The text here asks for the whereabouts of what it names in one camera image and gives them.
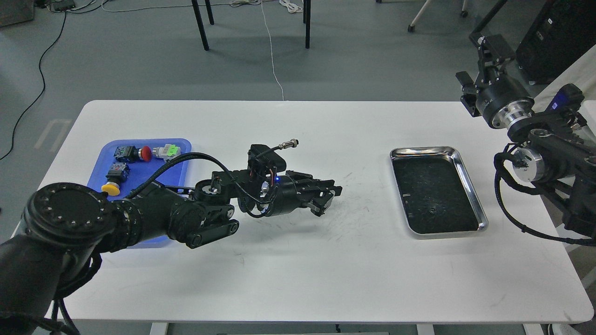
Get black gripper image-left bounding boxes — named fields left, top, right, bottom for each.
left=260, top=170, right=343, bottom=217

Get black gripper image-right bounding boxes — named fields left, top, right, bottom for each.
left=455, top=33, right=535, bottom=129

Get black robot arm image-left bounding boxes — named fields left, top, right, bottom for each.
left=0, top=139, right=342, bottom=335

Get silver metal tray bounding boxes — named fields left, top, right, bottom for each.
left=390, top=146, right=489, bottom=239

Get blue plastic tray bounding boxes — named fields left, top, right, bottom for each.
left=88, top=138, right=192, bottom=249

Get black equipment case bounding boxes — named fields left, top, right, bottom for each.
left=515, top=0, right=596, bottom=84

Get beige cloth cover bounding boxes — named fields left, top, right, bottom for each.
left=534, top=46, right=596, bottom=112

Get black chair legs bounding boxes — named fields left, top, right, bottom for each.
left=191, top=0, right=312, bottom=51

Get white green switch block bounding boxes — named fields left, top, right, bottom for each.
left=151, top=144, right=182, bottom=163

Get red push button switch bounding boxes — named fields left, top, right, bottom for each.
left=113, top=146, right=152, bottom=163

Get yellow push button switch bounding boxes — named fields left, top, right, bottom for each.
left=100, top=162, right=130, bottom=196

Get white floor cable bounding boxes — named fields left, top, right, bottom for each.
left=226, top=0, right=304, bottom=101

